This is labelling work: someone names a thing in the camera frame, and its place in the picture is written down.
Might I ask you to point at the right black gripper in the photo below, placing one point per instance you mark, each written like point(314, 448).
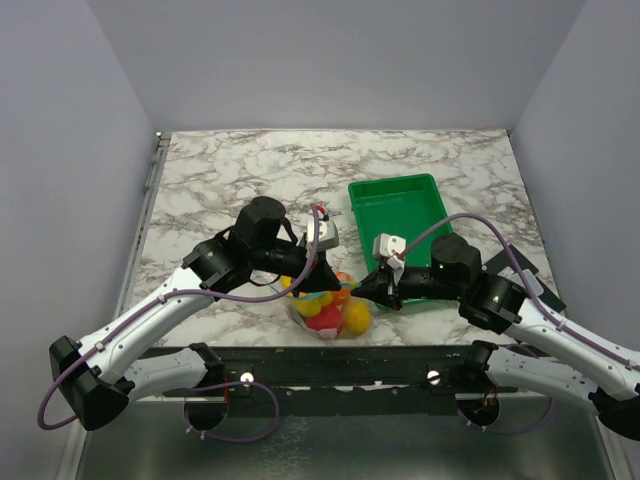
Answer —
point(379, 287)

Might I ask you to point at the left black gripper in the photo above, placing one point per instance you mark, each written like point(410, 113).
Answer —
point(319, 276)

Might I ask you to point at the orange fruit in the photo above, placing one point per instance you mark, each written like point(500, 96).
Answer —
point(346, 284)

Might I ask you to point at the yellow banana bunch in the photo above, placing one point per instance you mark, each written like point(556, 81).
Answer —
point(309, 304)

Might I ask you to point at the yellow lemon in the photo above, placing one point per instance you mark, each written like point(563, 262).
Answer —
point(356, 316)

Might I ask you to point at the red apple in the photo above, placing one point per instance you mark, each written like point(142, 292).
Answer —
point(328, 324)

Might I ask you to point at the clear zip bag teal zipper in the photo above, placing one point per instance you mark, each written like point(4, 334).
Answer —
point(300, 321)

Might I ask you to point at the green plastic tray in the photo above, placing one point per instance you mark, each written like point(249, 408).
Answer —
point(404, 206)

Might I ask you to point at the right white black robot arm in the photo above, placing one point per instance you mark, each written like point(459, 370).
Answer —
point(584, 368)

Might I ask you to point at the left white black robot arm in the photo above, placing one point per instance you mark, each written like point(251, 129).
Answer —
point(100, 374)

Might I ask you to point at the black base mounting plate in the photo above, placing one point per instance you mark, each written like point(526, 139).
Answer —
point(343, 381)

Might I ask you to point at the black digital scale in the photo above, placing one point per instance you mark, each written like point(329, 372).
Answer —
point(500, 265)

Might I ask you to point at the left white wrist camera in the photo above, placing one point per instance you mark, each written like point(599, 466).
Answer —
point(327, 235)

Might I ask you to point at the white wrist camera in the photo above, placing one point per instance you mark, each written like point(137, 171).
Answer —
point(387, 248)
point(327, 235)

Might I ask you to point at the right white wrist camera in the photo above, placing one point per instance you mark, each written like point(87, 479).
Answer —
point(387, 248)

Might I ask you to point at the aluminium frame rail left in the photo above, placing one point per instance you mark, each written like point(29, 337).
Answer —
point(150, 190)

